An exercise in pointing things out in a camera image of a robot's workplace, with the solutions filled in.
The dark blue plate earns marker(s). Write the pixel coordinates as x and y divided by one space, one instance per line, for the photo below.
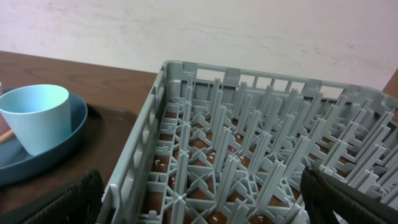
18 165

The brown serving tray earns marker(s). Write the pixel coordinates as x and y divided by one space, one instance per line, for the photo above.
104 137

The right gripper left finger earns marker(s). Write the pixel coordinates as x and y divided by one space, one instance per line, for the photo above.
76 202

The grey dishwasher rack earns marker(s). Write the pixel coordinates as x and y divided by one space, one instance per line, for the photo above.
226 145

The pink cup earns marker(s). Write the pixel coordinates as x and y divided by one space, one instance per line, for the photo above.
4 127

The left wooden chopstick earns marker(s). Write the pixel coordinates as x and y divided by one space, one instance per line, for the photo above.
6 136

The light blue cup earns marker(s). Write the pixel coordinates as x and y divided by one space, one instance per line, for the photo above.
39 116

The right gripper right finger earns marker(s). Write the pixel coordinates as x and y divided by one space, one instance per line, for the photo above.
325 197

